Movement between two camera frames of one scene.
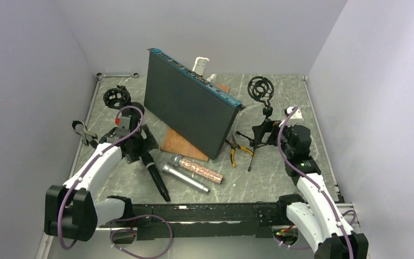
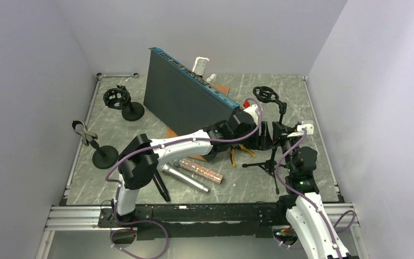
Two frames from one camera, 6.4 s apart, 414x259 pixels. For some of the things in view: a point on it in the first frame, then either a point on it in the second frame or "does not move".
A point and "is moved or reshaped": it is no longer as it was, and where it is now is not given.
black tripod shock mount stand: (266, 131) is moved or reshaped
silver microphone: (185, 178) does not move
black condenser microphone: (150, 165) does not move
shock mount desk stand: (118, 97) does not move
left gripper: (147, 145) to (263, 142)
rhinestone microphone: (178, 160) does not move
